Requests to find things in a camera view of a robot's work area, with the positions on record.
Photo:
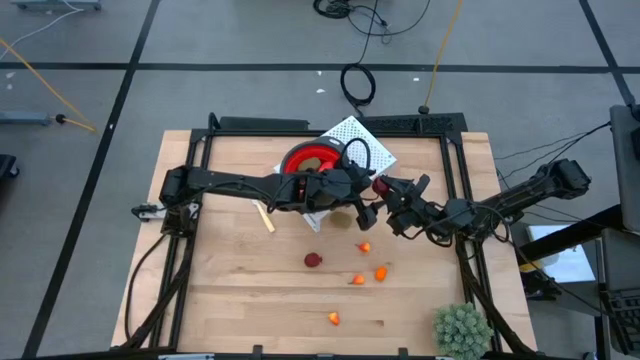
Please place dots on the white perforated metal riser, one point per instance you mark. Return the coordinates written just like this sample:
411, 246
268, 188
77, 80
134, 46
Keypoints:
381, 155

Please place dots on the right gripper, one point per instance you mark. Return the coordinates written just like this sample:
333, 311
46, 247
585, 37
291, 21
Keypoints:
417, 215

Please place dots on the white sheet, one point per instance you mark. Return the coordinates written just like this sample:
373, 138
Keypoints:
562, 260

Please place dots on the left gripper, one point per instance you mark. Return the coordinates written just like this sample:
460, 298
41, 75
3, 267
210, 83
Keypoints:
330, 190

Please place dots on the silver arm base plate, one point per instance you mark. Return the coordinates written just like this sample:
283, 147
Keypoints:
147, 212

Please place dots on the black perforated box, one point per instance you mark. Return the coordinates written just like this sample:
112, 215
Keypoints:
415, 122

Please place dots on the red collapsible bowl grey rim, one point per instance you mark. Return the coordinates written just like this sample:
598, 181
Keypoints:
320, 151

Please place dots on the orange toy tangerine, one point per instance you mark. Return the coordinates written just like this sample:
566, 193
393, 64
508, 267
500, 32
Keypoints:
381, 273

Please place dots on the black keyboard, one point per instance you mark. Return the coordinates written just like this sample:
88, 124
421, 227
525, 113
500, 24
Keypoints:
622, 320

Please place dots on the black floor stand foot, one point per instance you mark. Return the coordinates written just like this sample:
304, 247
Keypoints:
6, 167

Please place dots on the small orange toy peach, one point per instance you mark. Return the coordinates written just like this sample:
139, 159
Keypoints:
358, 280
334, 318
365, 247

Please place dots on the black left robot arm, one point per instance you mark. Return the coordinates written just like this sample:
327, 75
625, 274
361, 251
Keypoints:
225, 181

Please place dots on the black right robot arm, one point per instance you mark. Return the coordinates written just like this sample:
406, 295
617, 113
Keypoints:
525, 192

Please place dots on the dark red toy pomegranate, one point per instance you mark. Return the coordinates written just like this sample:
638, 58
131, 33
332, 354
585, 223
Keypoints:
313, 260
380, 186

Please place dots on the black rectangular box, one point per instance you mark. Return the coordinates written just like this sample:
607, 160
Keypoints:
264, 123

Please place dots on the grey cabinet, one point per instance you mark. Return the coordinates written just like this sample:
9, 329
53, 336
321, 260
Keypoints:
625, 165

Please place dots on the black diagonal beam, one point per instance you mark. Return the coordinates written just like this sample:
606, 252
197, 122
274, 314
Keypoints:
565, 236

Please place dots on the black aluminium rig frame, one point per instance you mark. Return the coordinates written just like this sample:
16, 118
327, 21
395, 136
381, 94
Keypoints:
450, 136

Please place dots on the grey metal floor bar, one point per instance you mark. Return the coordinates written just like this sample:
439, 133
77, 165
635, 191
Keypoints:
25, 118

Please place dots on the brown toy kiwi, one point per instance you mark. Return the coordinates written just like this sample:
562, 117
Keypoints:
310, 163
341, 220

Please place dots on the grey metal floor base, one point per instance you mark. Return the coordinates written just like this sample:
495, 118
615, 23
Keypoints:
55, 4

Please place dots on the red orange toy mango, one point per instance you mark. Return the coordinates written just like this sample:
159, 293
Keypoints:
328, 166

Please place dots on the green artificial plant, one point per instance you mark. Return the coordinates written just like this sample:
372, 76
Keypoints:
462, 332

